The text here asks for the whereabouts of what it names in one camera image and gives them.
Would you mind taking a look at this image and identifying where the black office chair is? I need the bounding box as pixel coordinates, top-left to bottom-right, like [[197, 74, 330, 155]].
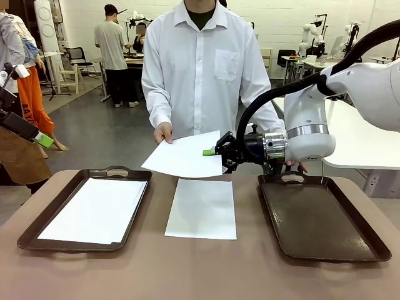
[[64, 46, 96, 76]]

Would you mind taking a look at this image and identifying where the person's right forearm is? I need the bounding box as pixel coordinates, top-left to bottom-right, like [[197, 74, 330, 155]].
[[148, 93, 176, 129]]

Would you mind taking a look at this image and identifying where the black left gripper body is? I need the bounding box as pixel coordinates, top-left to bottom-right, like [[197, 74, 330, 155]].
[[0, 84, 18, 115]]

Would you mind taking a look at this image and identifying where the person in orange trousers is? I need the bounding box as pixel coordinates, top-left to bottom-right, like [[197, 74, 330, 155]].
[[0, 11, 68, 159]]

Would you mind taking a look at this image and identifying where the white A4 paper stack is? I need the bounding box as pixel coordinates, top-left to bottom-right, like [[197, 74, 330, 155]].
[[164, 177, 238, 241]]

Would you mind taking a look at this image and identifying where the brown plastic tray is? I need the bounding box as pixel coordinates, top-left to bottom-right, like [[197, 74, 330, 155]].
[[257, 171, 393, 263], [17, 165, 153, 253]]

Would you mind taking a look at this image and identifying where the white wooden chair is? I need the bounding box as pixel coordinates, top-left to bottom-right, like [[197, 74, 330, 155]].
[[57, 62, 84, 94]]

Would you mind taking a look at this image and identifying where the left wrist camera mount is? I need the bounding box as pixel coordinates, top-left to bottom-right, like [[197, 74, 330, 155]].
[[0, 62, 31, 94]]

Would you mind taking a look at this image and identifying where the person's right hand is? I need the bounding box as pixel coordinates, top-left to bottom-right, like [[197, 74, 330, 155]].
[[152, 121, 174, 146]]

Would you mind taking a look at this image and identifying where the person at background workbench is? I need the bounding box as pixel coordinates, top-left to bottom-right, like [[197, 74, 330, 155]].
[[132, 22, 148, 54]]

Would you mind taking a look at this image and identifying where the person's left forearm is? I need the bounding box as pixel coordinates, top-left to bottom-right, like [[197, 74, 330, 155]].
[[249, 93, 286, 132]]

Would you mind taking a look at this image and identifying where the black light stand pole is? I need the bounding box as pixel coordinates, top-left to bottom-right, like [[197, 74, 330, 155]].
[[343, 23, 360, 60]]

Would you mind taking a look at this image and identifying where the long white background table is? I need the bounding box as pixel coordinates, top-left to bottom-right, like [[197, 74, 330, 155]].
[[281, 55, 394, 88]]

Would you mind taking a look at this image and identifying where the person in gray shirt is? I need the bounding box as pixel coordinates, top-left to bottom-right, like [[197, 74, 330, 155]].
[[94, 3, 140, 109]]

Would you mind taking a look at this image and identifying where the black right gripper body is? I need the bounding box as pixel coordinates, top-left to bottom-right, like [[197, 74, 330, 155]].
[[240, 132, 267, 165]]

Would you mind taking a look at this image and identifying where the person in white shirt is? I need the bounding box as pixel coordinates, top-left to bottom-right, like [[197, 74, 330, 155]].
[[141, 0, 286, 141]]

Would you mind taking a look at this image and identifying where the person's left hand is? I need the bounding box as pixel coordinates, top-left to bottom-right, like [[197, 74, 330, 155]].
[[282, 159, 309, 174]]

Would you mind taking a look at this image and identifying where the person in brown apron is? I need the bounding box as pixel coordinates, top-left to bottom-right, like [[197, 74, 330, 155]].
[[0, 126, 53, 195]]

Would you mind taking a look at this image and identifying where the white standing air conditioner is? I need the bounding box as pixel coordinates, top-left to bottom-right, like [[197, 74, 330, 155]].
[[33, 0, 63, 53]]

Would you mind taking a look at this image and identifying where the background workbench table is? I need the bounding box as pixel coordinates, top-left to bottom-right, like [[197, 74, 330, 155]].
[[99, 52, 146, 103]]

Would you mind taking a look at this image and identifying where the background computer monitor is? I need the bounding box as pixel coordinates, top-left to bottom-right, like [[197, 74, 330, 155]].
[[330, 35, 344, 59]]

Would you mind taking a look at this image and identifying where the black tripod stand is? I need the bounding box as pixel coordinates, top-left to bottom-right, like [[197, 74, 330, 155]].
[[40, 52, 72, 101]]

